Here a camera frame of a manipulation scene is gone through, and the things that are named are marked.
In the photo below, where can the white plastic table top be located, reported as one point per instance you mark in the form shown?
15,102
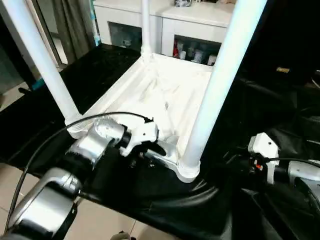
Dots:
155,82

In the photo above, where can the teal blue box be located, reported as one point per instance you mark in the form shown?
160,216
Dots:
37,83

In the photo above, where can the white glass-door cabinet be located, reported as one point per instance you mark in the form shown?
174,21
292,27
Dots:
125,12

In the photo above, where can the white sliding door frame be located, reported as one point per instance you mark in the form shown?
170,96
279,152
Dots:
47,32

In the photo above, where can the dark patterned ornament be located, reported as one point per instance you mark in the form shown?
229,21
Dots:
183,3

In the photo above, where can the black stand foot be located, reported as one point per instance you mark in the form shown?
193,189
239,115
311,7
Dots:
25,90

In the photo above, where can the grey curtain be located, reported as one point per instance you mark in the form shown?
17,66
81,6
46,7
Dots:
72,30

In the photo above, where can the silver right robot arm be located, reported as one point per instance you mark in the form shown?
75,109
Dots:
302,172

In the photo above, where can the black work mat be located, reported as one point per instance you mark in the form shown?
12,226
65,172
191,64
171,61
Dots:
175,207

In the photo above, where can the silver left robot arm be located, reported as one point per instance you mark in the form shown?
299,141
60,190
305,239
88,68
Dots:
95,145

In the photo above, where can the black cabinet with gold label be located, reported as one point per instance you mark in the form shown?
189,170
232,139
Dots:
287,32

